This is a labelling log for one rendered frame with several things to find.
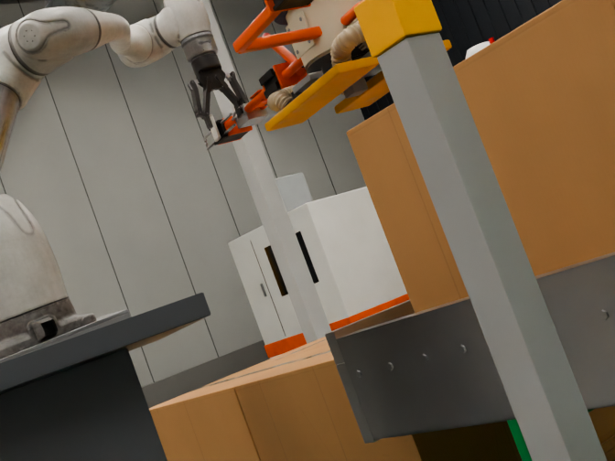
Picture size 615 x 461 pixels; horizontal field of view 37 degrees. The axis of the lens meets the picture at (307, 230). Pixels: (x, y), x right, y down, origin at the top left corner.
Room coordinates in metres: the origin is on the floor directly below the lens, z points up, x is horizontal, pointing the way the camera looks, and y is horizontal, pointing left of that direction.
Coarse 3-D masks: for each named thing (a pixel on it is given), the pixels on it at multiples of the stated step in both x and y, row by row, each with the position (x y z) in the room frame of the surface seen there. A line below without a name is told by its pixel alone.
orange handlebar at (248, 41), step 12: (264, 12) 1.63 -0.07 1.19; (348, 12) 1.82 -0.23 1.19; (252, 24) 1.67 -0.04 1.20; (264, 24) 1.65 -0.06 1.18; (348, 24) 1.85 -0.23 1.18; (240, 36) 1.72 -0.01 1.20; (252, 36) 1.69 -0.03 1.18; (276, 36) 1.80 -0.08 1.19; (288, 36) 1.81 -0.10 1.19; (300, 36) 1.83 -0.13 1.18; (312, 36) 1.84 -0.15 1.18; (240, 48) 1.74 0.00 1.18; (252, 48) 1.77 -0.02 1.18; (264, 48) 1.80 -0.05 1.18; (300, 60) 2.02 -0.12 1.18; (288, 72) 2.07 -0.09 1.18; (300, 72) 2.11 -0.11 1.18; (252, 96) 2.24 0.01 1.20; (264, 96) 2.20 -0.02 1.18; (252, 108) 2.27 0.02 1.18; (264, 108) 2.31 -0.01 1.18
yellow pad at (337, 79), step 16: (336, 64) 1.72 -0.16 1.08; (352, 64) 1.73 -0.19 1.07; (368, 64) 1.75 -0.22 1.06; (320, 80) 1.77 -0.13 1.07; (336, 80) 1.77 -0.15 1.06; (352, 80) 1.82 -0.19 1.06; (304, 96) 1.84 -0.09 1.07; (320, 96) 1.85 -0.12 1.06; (336, 96) 1.91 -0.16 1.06; (288, 112) 1.90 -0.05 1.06; (304, 112) 1.94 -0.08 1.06; (272, 128) 1.99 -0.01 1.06
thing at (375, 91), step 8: (448, 40) 1.86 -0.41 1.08; (448, 48) 1.86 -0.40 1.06; (368, 80) 1.99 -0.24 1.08; (376, 80) 1.94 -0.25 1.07; (384, 80) 1.93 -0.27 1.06; (368, 88) 1.97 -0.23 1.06; (376, 88) 1.98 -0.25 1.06; (384, 88) 2.01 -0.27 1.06; (360, 96) 2.01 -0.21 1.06; (368, 96) 2.03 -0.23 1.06; (376, 96) 2.07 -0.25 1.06; (344, 104) 2.06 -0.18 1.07; (352, 104) 2.06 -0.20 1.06; (360, 104) 2.09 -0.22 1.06; (368, 104) 2.13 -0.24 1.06; (336, 112) 2.10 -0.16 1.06; (344, 112) 2.11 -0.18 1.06
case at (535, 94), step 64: (576, 0) 1.26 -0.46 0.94; (512, 64) 1.37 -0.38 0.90; (576, 64) 1.29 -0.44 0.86; (384, 128) 1.62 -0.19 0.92; (512, 128) 1.41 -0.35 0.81; (576, 128) 1.32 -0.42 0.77; (384, 192) 1.67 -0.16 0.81; (512, 192) 1.45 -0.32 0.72; (576, 192) 1.36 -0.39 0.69; (448, 256) 1.59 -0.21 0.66; (576, 256) 1.39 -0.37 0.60
